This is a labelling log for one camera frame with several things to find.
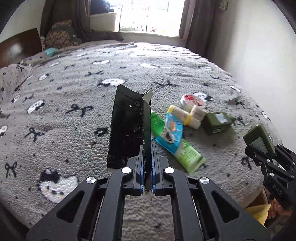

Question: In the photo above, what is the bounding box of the teal item near pillow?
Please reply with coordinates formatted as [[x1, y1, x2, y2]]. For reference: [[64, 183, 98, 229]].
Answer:
[[44, 47, 58, 57]]

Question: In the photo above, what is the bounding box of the grey patterned fleece bedspread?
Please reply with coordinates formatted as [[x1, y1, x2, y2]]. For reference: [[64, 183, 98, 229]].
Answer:
[[1, 43, 280, 228]]

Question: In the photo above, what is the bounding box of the dark brown curtain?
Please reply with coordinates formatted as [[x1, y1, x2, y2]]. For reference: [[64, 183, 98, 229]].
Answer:
[[179, 1, 219, 57]]

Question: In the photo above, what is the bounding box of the blue snack wrapper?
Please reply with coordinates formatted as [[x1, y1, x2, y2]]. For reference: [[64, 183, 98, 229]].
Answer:
[[156, 113, 183, 155]]

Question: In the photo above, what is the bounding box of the grey pillow with bows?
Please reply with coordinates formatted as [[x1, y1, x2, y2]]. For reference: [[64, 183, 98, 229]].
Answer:
[[0, 64, 32, 108]]

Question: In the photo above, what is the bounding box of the brown wooden headboard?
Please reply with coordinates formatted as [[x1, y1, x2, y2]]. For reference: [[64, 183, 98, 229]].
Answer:
[[0, 28, 42, 68]]

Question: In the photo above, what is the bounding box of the green bottle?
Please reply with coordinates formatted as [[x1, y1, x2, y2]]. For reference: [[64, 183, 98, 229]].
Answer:
[[243, 123, 275, 158], [201, 112, 235, 135]]

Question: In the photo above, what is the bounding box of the white storage box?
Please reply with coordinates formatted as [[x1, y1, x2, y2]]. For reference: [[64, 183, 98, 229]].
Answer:
[[90, 13, 118, 32]]

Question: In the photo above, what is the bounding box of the white yellow-capped bottle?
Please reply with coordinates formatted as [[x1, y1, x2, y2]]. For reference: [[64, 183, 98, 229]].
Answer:
[[167, 105, 201, 130]]

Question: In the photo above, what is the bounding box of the yellow fluffy blanket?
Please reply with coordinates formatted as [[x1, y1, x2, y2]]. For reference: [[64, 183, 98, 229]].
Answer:
[[245, 204, 271, 225]]

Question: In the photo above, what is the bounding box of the black cardboard box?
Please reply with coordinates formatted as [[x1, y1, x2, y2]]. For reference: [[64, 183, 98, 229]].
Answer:
[[107, 85, 152, 196]]

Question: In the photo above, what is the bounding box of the person's right hand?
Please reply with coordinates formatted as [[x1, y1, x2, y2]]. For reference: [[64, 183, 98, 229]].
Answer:
[[267, 198, 293, 219]]

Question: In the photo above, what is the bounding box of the small white jar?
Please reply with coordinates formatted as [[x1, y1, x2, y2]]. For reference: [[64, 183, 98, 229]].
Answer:
[[190, 105, 207, 121]]

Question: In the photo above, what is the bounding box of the green bottle on bed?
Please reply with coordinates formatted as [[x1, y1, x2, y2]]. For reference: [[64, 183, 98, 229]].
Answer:
[[201, 112, 235, 135]]

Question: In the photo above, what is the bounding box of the green tube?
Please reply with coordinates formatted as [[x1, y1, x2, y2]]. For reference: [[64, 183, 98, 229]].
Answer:
[[151, 111, 206, 174]]

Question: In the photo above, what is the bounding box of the dark patterned pillow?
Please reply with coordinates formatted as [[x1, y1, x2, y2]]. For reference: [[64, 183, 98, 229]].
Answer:
[[45, 20, 82, 49]]

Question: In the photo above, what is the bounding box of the round red white tin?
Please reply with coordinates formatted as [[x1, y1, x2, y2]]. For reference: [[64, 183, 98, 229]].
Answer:
[[180, 94, 205, 112]]

